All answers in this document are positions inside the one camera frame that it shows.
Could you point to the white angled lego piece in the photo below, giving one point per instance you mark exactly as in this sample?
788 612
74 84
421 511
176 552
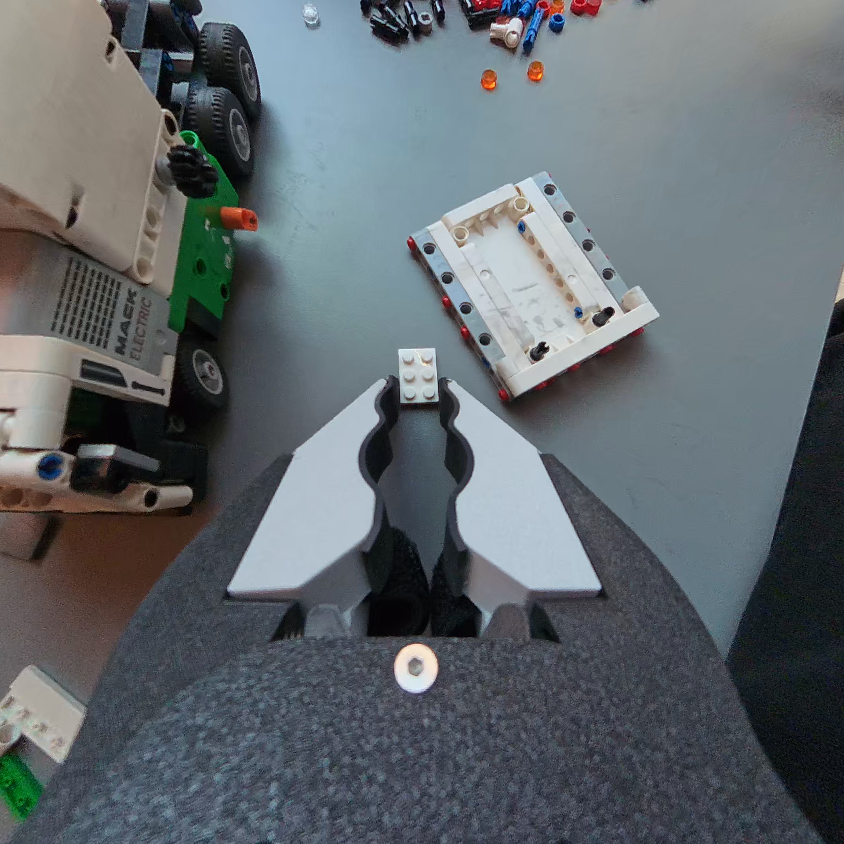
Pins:
43 709

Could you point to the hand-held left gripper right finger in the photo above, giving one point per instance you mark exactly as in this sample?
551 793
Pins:
521 527

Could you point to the white lego plate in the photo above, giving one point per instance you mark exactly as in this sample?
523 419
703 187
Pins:
418 372

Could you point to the white green lego truck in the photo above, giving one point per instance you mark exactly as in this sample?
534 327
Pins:
72 132

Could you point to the white grey lego frame panel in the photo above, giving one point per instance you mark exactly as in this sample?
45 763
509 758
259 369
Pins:
508 277

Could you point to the orange round lego stud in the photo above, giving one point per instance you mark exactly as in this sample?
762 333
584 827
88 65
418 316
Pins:
488 80
535 70

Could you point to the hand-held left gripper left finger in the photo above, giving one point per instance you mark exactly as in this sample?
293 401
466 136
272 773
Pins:
310 527

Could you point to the pile of small lego pieces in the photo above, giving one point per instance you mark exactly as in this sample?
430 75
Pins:
514 20

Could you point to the person's dark clothing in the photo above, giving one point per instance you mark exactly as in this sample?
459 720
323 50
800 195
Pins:
798 593

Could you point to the clear round lego stud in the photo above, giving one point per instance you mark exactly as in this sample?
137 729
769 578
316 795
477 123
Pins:
311 14

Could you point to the green lego piece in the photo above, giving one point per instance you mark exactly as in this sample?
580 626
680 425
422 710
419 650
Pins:
16 788

